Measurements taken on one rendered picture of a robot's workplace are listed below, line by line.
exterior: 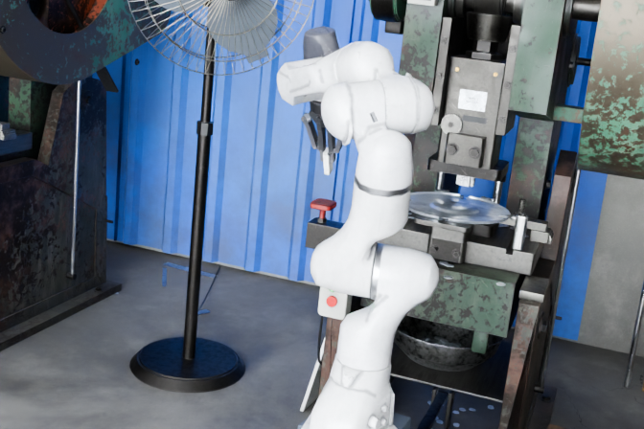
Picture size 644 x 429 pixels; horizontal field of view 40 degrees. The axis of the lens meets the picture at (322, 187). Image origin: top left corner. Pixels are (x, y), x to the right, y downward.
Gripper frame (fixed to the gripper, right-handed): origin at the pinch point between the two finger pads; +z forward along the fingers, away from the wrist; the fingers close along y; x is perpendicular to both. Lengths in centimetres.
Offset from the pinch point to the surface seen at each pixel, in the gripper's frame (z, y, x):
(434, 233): 15.8, 29.6, -1.8
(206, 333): 106, -61, 20
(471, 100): -11.4, 32.4, 21.7
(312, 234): 16.2, -0.9, -11.3
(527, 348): 29, 59, -21
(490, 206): 16.2, 40.9, 13.7
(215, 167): 94, -96, 100
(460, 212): 9.6, 35.5, 1.2
